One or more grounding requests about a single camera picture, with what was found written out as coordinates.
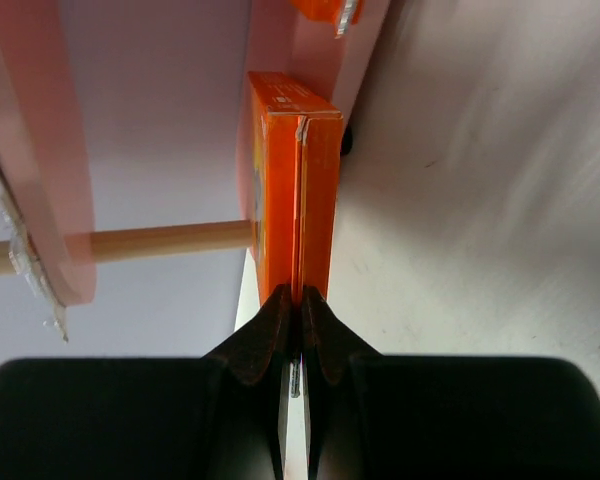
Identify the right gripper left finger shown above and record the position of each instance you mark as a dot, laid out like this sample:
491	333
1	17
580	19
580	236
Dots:
248	427

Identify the pink three-tier shelf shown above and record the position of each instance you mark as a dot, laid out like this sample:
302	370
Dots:
82	81

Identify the orange Gillette box front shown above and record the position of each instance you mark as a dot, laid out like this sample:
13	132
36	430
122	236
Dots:
340	14

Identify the orange gillette box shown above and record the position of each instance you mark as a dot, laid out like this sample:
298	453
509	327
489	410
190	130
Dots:
295	144
340	14

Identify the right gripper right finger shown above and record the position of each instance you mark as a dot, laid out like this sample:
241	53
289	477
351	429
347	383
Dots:
334	419

